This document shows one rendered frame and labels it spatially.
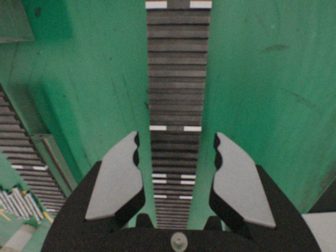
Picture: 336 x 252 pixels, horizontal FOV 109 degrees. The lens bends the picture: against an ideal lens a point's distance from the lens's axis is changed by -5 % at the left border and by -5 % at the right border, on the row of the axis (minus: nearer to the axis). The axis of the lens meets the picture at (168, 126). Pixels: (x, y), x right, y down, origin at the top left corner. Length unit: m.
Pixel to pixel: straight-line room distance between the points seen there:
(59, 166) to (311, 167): 0.38
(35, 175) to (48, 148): 0.04
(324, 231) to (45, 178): 0.46
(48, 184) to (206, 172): 0.23
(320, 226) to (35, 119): 0.50
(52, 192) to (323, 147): 0.39
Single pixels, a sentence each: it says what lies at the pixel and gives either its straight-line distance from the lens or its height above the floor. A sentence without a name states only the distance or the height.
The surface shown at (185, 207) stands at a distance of 0.22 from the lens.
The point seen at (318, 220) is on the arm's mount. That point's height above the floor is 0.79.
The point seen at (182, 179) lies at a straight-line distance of 0.17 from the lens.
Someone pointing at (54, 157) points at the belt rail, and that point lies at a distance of 0.25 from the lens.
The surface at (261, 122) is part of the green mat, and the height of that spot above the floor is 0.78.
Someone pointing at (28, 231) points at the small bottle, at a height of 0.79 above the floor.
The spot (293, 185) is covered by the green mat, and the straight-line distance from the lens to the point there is 0.30.
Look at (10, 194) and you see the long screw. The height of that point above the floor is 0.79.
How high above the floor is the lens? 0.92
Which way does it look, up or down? 62 degrees down
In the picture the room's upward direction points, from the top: 175 degrees counter-clockwise
